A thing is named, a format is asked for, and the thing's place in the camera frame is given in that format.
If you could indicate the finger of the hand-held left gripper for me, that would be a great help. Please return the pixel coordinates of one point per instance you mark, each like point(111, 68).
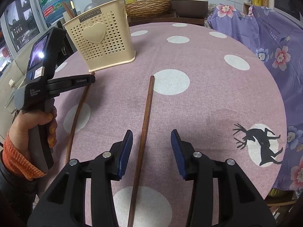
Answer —
point(71, 82)

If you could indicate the dark wooden washstand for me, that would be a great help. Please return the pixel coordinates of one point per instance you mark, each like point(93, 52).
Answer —
point(165, 20)

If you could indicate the white microwave oven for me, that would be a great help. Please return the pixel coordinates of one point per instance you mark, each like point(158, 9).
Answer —
point(287, 2)

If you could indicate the purple floral cloth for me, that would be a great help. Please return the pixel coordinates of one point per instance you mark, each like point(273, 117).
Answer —
point(272, 33)

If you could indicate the woven pattern wash basin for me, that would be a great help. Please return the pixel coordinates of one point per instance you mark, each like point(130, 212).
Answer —
point(149, 7)

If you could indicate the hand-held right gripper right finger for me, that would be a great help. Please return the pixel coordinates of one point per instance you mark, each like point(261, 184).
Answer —
point(177, 153)

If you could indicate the person's left hand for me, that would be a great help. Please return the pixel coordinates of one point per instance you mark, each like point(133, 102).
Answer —
point(21, 132)

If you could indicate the white and brown rice cooker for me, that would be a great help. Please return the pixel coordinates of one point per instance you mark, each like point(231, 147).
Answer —
point(189, 7)

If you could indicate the beige perforated utensil holder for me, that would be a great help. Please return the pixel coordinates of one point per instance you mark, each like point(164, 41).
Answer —
point(111, 49)

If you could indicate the blue water jug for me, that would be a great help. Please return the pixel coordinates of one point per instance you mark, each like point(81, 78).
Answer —
point(53, 4)

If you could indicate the brown wooden chopstick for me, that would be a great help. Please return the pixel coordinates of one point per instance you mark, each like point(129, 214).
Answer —
point(65, 10)
point(75, 120)
point(68, 11)
point(144, 127)

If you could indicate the light wooden shelf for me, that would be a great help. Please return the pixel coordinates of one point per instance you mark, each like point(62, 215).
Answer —
point(247, 7)

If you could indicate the pink polka dot tablecloth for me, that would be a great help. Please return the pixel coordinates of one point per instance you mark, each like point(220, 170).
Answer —
point(201, 99)

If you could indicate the person's left forearm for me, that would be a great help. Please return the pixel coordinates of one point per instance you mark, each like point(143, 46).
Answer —
point(14, 165)

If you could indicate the black chopstick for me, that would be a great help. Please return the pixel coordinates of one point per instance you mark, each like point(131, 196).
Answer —
point(73, 8)

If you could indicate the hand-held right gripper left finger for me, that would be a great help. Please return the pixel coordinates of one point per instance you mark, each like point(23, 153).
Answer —
point(125, 153)

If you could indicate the aluminium framed window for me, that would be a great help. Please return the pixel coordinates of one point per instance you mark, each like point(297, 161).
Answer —
point(19, 16)

